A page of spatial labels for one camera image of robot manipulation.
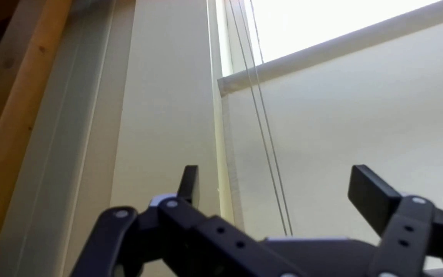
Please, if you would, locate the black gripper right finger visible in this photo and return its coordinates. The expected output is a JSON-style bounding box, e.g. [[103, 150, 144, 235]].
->
[[346, 163, 443, 277]]

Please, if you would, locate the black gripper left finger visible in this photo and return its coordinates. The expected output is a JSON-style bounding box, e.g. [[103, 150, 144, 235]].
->
[[69, 163, 307, 277]]

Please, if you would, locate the thin blind pull cord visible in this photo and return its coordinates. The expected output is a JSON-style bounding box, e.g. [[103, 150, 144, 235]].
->
[[227, 0, 295, 238]]

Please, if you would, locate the beige roller blind curtain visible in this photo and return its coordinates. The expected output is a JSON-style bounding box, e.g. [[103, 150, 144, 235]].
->
[[217, 0, 443, 273]]

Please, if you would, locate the white window frame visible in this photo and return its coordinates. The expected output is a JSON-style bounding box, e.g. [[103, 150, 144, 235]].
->
[[0, 0, 257, 277]]

